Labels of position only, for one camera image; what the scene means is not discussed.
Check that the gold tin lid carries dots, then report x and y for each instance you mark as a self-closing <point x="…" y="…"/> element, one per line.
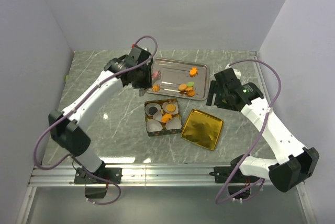
<point x="202" y="129"/>

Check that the orange pineapple cookie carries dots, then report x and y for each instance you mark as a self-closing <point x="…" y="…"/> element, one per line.
<point x="166" y="118"/>
<point x="193" y="72"/>

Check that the aluminium mounting rail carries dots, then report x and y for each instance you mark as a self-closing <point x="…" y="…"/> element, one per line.
<point x="133" y="175"/>

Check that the orange pineapple cookie top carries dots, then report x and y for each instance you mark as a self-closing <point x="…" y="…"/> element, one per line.
<point x="193" y="72"/>

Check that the orange flower swirl cookie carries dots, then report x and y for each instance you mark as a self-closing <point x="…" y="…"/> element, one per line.
<point x="156" y="88"/>

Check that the white paper cup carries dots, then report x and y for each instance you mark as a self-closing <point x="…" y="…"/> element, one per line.
<point x="173" y="124"/>
<point x="150" y="105"/>
<point x="173" y="102"/>
<point x="158" y="116"/>
<point x="153" y="125"/>

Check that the silver metal tray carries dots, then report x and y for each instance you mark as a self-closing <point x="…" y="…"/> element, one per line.
<point x="176" y="72"/>

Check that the green sandwich cookie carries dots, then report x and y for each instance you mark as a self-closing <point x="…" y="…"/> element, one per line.
<point x="190" y="84"/>

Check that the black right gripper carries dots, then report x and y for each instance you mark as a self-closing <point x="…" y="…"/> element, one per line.
<point x="214" y="88"/>

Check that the black sandwich cookie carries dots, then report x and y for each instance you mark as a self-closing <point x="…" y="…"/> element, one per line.
<point x="152" y="110"/>

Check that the white paper cup front left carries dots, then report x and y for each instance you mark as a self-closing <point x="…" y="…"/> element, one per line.
<point x="153" y="125"/>

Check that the tan round sandwich cookie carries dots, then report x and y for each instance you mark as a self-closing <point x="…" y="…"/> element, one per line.
<point x="182" y="87"/>

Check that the white paper cup back right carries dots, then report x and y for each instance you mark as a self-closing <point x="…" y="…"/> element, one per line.
<point x="173" y="102"/>

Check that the green christmas cookie tin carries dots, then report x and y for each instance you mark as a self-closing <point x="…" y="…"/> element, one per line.
<point x="164" y="131"/>

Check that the white paper cup front right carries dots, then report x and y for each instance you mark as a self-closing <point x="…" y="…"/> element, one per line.
<point x="173" y="124"/>

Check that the white paper cup back left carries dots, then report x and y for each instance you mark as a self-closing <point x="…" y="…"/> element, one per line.
<point x="150" y="105"/>

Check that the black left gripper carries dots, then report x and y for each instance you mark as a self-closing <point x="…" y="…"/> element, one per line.
<point x="148" y="82"/>

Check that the orange chocolate chip cookie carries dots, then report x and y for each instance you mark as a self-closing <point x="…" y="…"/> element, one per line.
<point x="190" y="93"/>

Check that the orange cookie in tin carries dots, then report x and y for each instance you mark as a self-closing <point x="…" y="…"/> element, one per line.
<point x="170" y="107"/>

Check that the pink sandwich cookie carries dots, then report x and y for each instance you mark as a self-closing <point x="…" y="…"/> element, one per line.
<point x="156" y="75"/>

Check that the white paper cup middle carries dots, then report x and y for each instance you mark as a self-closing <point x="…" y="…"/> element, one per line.
<point x="158" y="116"/>

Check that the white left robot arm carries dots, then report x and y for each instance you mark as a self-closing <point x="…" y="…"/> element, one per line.
<point x="69" y="126"/>

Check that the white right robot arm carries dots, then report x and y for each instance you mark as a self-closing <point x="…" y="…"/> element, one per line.
<point x="293" y="162"/>

